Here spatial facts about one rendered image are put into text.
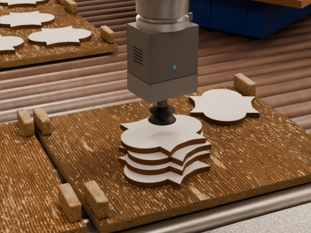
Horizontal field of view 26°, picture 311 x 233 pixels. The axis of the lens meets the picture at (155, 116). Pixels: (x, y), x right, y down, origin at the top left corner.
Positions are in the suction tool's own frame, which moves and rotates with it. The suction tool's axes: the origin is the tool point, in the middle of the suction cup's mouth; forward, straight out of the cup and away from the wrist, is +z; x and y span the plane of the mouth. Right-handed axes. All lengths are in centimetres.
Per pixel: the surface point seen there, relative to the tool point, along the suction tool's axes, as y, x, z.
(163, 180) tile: 5.2, 8.4, 4.8
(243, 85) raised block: -25.5, -11.5, 3.9
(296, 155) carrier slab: -17.3, 11.7, 5.8
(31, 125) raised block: 14.8, -16.1, 3.7
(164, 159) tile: 3.6, 6.1, 3.1
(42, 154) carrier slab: 15.9, -9.5, 5.8
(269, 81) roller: -37.9, -18.1, 8.1
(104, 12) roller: -33, -80, 8
